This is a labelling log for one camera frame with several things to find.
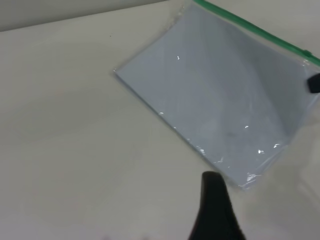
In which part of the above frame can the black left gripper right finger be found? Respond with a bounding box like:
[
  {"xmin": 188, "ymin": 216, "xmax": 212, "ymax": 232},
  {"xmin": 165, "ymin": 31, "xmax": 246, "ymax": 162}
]
[{"xmin": 305, "ymin": 72, "xmax": 320, "ymax": 95}]

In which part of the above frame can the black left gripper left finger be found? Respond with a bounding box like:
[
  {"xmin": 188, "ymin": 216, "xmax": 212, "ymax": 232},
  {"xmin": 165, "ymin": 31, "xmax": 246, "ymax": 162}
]
[{"xmin": 186, "ymin": 171, "xmax": 247, "ymax": 240}]

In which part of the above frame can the clear zip bag green zipper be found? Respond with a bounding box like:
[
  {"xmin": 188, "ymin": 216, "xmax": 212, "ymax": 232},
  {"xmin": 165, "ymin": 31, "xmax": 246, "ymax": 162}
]
[{"xmin": 113, "ymin": 0, "xmax": 320, "ymax": 192}]

